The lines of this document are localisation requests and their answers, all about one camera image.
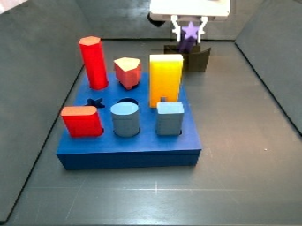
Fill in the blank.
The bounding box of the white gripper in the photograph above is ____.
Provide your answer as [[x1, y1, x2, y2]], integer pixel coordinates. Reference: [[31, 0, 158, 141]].
[[150, 0, 230, 43]]

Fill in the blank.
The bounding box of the purple star prism rod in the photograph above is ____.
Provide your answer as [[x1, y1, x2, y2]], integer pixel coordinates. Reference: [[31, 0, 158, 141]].
[[178, 22, 199, 53]]

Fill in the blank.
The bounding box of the yellow arch block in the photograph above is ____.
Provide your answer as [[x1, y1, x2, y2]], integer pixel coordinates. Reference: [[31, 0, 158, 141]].
[[148, 54, 183, 108]]

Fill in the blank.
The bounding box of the red pentagon block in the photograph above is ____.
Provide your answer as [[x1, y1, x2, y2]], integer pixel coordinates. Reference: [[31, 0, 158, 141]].
[[113, 57, 142, 90]]

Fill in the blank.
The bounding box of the tall red hexagonal prism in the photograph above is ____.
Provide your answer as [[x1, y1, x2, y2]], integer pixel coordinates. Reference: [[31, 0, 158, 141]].
[[79, 36, 108, 90]]

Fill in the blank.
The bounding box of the blue square block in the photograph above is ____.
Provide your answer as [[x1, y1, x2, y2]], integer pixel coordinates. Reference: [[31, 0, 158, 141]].
[[156, 102, 184, 136]]

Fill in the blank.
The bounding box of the blue cylinder block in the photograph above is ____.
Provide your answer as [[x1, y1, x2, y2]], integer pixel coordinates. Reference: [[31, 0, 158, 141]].
[[111, 102, 139, 137]]

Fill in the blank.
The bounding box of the blue shape sorter base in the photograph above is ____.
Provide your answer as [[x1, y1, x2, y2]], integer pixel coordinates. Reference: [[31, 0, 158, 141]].
[[56, 73, 202, 170]]

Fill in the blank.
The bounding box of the red rounded block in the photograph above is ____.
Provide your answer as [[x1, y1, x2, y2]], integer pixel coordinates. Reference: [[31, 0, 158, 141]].
[[60, 106, 104, 138]]

